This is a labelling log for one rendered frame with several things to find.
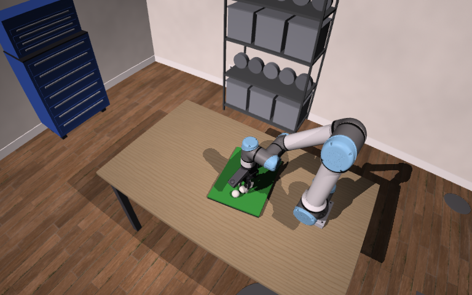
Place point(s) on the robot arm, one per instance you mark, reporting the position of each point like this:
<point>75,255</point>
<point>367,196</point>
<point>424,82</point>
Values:
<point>342,141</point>

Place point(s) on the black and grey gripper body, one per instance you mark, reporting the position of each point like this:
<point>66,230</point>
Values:
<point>252,173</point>

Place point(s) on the green turf mat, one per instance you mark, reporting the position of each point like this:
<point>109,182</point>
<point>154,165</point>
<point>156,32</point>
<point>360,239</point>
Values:
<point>250,203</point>

